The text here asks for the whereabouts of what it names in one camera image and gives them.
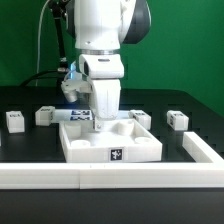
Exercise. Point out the white square tabletop part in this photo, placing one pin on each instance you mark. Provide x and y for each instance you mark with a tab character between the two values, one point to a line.
122	140

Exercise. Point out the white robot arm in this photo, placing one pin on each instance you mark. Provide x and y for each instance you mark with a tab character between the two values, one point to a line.
100	27

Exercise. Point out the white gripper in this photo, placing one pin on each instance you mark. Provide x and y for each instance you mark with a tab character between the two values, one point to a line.
103	74

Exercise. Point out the white L-shaped fence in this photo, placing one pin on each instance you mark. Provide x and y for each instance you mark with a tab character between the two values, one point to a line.
206	171

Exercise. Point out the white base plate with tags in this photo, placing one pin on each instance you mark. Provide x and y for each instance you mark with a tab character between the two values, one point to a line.
82	114

